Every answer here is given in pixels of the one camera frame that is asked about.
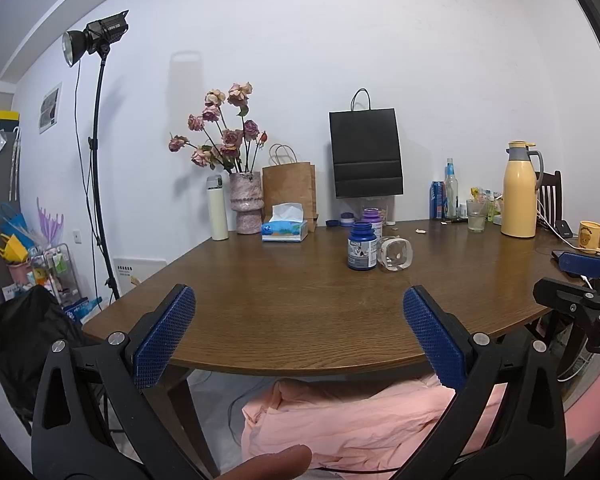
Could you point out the wall poster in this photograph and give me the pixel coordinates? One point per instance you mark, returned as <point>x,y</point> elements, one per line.
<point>50,109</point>

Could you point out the blue tissue box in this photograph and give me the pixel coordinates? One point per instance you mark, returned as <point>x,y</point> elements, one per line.
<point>285,230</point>

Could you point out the person's left hand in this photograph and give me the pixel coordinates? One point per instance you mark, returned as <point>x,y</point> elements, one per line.
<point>275,465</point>

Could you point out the small green bottle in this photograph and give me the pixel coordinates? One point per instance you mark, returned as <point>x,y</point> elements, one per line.
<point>490,207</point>

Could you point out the yellow thermos jug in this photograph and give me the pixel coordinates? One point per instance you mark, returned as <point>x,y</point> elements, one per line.
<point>519,195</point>

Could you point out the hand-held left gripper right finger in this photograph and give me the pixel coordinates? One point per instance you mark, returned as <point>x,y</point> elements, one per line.
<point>432,335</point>

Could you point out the clear glass bottle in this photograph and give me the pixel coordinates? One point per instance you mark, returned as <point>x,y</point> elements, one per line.
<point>451,195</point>

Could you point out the brown wooden table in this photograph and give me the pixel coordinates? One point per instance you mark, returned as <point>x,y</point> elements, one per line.
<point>290,300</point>

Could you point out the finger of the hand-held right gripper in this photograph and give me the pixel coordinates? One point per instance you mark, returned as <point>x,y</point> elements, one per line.
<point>580,263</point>
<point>555,292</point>

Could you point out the clear glass jar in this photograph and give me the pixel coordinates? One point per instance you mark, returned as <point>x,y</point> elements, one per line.
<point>396,254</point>

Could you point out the blue drink can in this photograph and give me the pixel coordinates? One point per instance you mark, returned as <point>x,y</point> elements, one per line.
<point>437,201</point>

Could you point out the purple clothes hangers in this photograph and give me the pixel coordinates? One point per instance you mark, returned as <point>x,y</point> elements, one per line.
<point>50,220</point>

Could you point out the pink cloth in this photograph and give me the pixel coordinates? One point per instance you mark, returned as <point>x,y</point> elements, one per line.
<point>360,420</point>

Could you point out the yellow mug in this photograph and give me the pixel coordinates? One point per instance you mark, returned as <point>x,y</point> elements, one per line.
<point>591,236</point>

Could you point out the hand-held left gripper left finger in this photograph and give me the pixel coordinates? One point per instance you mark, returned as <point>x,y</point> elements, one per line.
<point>164,332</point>

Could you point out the blue clothes hangers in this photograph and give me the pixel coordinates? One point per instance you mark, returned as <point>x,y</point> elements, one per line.
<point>10,220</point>

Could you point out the pink stone vase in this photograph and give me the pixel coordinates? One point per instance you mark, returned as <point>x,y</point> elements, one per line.
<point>247,200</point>

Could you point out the small blue-lidded jar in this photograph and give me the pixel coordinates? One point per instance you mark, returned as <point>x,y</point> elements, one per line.
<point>347,220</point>

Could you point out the blue plastic bottle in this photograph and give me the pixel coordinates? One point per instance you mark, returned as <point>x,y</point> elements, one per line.
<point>362,250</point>

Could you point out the yellow clothes hanger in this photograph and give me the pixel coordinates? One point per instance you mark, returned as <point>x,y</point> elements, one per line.
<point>11,250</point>

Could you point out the yellow box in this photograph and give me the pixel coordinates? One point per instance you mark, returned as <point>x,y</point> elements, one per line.
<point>5,116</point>

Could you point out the black studio light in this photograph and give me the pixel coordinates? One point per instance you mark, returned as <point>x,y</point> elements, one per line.
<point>92,35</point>

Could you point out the dried pink roses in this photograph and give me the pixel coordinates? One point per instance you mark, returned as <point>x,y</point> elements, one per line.
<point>230,135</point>

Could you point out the brown paper bag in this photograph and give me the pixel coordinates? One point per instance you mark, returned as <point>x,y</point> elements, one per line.
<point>290,190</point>

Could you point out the black paper bag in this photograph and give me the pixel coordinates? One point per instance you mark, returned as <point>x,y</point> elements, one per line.
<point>366,150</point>

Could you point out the clear drinking glass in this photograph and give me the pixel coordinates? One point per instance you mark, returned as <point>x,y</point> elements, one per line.
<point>476,217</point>

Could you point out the white thermos flask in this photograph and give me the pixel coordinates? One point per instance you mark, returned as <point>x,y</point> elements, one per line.
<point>218,210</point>

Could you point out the purple plastic bottle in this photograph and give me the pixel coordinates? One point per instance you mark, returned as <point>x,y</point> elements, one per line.
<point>372,220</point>

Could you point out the dark wooden chair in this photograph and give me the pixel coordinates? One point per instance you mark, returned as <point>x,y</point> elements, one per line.
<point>550,195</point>

